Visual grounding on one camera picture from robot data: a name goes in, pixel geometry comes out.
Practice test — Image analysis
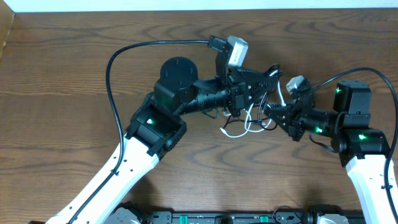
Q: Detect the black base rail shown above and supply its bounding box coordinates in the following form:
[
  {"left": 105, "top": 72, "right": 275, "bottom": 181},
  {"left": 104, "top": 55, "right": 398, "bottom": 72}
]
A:
[{"left": 105, "top": 202, "right": 366, "bottom": 224}]

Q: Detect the black usb cable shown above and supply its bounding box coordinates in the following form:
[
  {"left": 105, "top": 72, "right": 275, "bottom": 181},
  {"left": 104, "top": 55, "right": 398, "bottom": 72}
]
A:
[{"left": 220, "top": 63, "right": 284, "bottom": 132}]

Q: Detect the left camera cable black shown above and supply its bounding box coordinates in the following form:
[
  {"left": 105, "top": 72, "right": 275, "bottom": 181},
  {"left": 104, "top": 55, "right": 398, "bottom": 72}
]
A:
[{"left": 67, "top": 40, "right": 209, "bottom": 224}]

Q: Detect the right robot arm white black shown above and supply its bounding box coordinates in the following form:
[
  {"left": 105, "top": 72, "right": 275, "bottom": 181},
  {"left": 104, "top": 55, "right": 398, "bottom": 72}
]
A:
[{"left": 264, "top": 80, "right": 397, "bottom": 223}]

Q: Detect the white usb cable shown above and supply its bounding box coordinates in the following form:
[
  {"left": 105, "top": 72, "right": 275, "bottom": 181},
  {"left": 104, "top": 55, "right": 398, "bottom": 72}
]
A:
[{"left": 220, "top": 70, "right": 287, "bottom": 139}]

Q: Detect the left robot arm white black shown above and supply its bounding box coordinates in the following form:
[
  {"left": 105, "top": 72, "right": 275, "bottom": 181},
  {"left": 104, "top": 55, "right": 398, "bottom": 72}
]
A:
[{"left": 48, "top": 57, "right": 281, "bottom": 223}]

